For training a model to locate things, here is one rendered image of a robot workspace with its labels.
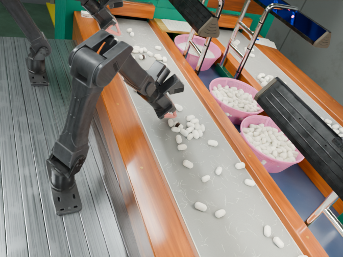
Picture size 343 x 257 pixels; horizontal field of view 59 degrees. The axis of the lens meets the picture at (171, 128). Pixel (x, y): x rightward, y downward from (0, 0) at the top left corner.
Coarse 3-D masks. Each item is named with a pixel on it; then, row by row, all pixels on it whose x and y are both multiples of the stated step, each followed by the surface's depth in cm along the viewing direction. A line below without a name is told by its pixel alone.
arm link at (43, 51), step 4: (32, 48) 123; (40, 48) 117; (44, 48) 117; (32, 52) 121; (40, 52) 118; (44, 52) 118; (32, 56) 119; (36, 56) 118; (40, 56) 119; (44, 56) 119; (36, 60) 119
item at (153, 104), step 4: (152, 104) 103; (156, 104) 103; (156, 108) 105; (160, 108) 105; (168, 108) 104; (172, 108) 103; (156, 112) 106; (160, 112) 105; (164, 112) 104; (160, 116) 104
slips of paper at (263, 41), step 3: (258, 39) 197; (261, 39) 200; (264, 39) 202; (267, 39) 204; (255, 42) 193; (258, 42) 194; (261, 42) 196; (264, 42) 197; (267, 42) 199; (270, 42) 200; (273, 42) 202; (267, 45) 194; (270, 45) 196; (273, 45) 197; (276, 48) 194
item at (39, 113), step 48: (0, 48) 132; (0, 96) 110; (48, 96) 117; (0, 144) 94; (48, 144) 99; (96, 144) 105; (0, 192) 82; (48, 192) 86; (96, 192) 90; (0, 240) 73; (48, 240) 76; (96, 240) 79
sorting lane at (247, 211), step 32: (192, 96) 130; (160, 128) 109; (160, 160) 97; (192, 160) 101; (224, 160) 105; (192, 192) 90; (224, 192) 94; (256, 192) 97; (192, 224) 82; (224, 224) 85; (256, 224) 87; (224, 256) 77; (256, 256) 80; (288, 256) 82
